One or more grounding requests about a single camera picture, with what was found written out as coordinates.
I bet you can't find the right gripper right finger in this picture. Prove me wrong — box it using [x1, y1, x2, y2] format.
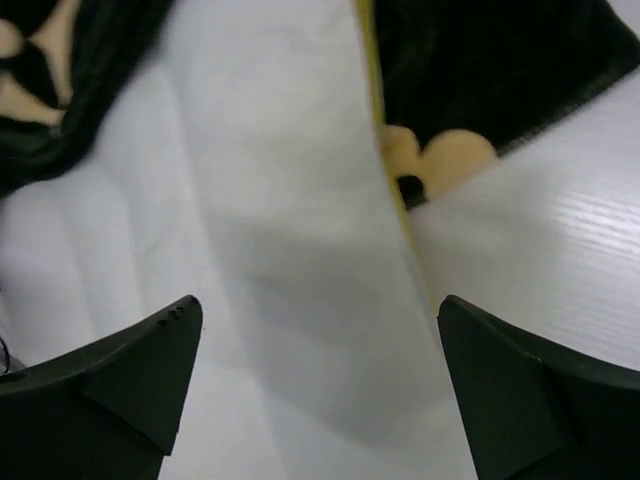
[437, 295, 639, 480]

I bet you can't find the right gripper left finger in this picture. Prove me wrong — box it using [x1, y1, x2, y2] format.
[1, 295, 203, 480]

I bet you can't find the white pillow with yellow edge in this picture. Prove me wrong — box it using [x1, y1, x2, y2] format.
[1, 1, 475, 479]

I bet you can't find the black pillowcase with beige pattern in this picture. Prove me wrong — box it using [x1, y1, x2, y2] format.
[1, 1, 639, 208]

